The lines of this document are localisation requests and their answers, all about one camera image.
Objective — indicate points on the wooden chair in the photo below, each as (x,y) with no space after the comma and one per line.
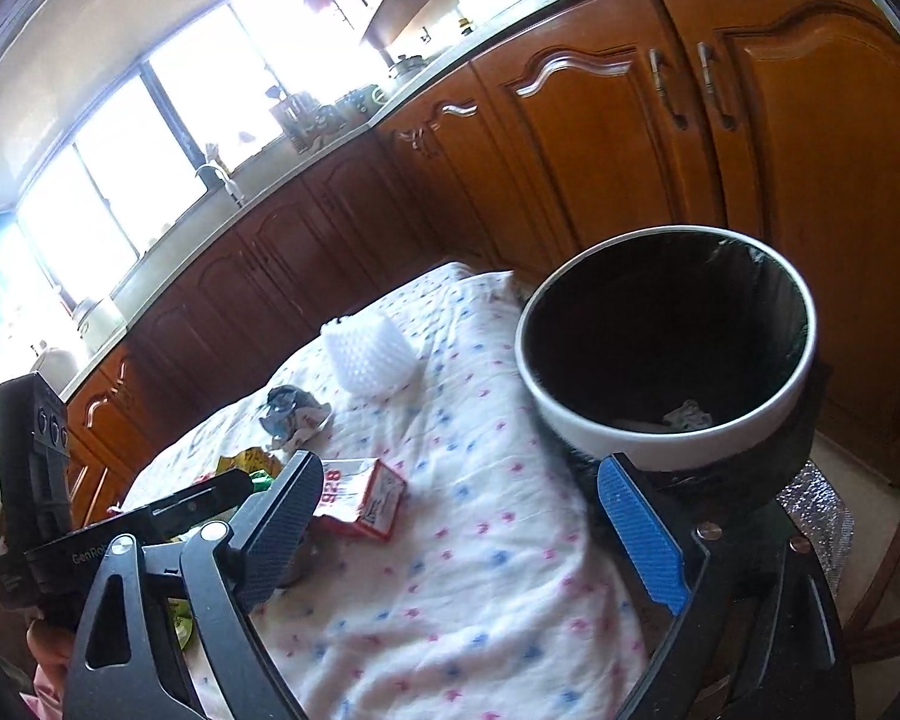
(889,577)

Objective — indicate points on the white foam fruit net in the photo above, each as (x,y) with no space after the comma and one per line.
(367,352)

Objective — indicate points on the black bin with white rim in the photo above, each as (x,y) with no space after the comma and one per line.
(607,427)

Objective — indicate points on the person's left hand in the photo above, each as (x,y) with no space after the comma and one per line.
(49,637)

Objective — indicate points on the white kettle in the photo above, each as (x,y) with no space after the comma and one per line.
(99,319)

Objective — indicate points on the green mug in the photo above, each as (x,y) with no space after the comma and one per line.
(375,95)

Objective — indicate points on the steel pot with lid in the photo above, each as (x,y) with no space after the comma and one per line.
(406,66)

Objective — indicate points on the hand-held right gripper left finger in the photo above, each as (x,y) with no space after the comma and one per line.
(294,499)

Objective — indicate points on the yellow snack wrapper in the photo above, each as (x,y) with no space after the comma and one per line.
(244,463)

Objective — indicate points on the utensil holder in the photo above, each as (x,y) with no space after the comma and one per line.
(296,116)

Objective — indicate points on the grey white paper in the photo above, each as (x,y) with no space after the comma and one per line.
(292,416)

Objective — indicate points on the wooden kitchen base cabinets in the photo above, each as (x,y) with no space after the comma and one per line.
(592,165)

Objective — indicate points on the speckled kitchen countertop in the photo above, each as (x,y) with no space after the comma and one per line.
(495,30)

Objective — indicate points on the white dotted tablecloth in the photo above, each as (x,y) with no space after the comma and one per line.
(457,540)

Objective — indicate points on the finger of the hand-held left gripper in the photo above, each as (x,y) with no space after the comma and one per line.
(195,499)

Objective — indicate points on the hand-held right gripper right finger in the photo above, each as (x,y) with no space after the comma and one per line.
(637,532)

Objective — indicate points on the red and white carton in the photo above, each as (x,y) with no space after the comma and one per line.
(364,499)

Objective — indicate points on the small crumpled white paper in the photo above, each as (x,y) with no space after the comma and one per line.
(686,415)

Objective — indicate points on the kitchen window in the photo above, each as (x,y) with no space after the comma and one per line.
(180,127)

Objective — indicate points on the silver bubble foil bag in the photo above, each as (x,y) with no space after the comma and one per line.
(817,517)

